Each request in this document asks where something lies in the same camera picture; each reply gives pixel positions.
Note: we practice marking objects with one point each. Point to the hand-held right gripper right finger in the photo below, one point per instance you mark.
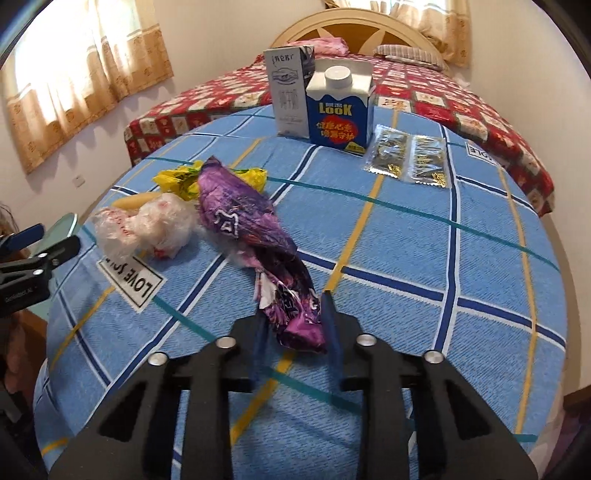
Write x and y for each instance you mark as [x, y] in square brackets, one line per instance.
[333, 332]

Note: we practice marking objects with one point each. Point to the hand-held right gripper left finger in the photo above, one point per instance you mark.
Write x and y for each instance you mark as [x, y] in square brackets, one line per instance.
[258, 346]

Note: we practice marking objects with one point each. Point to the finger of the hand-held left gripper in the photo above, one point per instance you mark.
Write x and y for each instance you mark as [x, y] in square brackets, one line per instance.
[21, 236]
[41, 261]

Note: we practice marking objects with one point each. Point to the purple foil wrapper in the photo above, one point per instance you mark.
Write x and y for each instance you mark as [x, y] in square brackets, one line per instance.
[240, 207]

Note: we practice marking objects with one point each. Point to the brown wooden furniture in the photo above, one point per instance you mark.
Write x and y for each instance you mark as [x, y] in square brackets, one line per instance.
[32, 327]

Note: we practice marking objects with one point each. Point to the blue checked blanket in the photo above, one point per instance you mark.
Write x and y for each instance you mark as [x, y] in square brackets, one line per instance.
[406, 258]

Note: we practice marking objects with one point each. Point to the white plastic bag red print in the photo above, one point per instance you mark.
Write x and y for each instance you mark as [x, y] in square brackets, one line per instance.
[157, 226]

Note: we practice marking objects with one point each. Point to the yellow plastic wrapper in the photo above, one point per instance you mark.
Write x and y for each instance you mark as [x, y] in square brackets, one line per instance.
[173, 180]

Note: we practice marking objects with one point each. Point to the beige side window curtain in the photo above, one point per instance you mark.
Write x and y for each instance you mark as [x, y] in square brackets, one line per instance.
[69, 69]

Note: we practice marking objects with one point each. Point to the clear sachet gold print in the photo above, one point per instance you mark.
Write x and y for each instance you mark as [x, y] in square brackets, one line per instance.
[388, 152]
[429, 161]

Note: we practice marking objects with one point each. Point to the blue milk carton white cap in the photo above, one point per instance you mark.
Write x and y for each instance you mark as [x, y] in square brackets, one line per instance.
[337, 120]

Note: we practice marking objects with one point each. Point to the bed with red quilt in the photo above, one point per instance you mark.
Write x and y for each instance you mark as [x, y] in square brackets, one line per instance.
[194, 110]

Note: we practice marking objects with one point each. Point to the grey tall carton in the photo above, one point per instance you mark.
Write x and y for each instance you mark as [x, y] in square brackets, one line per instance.
[288, 92]

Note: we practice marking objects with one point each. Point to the pink pillow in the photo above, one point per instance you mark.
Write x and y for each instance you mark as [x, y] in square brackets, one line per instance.
[332, 46]

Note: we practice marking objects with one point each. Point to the striped pillow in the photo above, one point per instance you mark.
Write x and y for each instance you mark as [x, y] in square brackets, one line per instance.
[411, 55]

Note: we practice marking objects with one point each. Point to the cream wooden headboard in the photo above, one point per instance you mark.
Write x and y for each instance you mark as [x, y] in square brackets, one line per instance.
[351, 23]

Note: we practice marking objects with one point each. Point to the beige curtain behind headboard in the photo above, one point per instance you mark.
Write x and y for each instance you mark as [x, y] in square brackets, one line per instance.
[455, 27]

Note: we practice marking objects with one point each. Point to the white wall socket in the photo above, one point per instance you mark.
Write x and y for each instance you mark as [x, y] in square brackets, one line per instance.
[80, 181]

